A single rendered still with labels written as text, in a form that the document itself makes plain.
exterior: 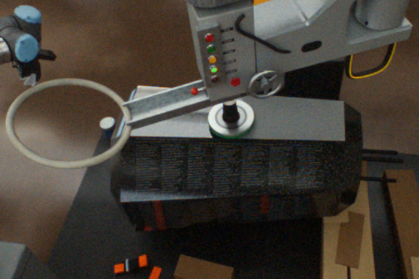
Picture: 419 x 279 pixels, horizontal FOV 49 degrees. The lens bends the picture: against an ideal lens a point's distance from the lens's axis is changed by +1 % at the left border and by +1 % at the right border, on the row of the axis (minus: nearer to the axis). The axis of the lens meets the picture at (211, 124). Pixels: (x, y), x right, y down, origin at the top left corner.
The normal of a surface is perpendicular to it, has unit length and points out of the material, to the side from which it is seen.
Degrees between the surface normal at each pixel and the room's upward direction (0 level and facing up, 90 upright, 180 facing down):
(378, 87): 0
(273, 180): 45
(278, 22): 4
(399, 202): 0
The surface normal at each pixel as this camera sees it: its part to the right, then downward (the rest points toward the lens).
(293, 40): 0.25, 0.74
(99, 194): -0.11, -0.62
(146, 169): -0.14, 0.11
